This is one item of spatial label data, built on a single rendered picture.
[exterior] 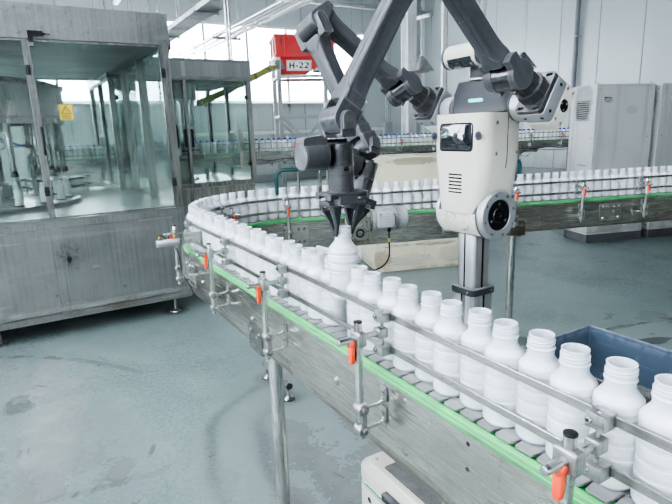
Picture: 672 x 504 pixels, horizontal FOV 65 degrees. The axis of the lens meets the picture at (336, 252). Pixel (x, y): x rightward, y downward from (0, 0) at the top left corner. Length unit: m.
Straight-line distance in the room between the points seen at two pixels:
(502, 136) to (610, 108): 5.56
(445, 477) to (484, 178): 0.94
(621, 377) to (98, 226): 3.97
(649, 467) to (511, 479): 0.21
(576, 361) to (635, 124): 6.74
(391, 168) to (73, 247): 2.97
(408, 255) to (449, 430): 4.70
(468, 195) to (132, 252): 3.22
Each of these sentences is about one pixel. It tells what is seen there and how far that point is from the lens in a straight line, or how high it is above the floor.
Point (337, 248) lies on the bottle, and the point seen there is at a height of 1.20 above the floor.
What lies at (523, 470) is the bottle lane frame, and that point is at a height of 0.98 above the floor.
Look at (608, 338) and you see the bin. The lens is 1.50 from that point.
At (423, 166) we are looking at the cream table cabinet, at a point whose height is 1.07.
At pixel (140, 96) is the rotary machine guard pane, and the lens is 4.41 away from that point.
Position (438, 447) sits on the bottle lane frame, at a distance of 0.99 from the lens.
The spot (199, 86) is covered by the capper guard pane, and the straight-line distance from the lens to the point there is 6.52.
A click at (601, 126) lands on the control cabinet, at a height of 1.40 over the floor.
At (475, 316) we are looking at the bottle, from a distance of 0.88.
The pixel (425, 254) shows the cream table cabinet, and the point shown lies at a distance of 5.65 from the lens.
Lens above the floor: 1.46
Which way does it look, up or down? 13 degrees down
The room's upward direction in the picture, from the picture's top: 2 degrees counter-clockwise
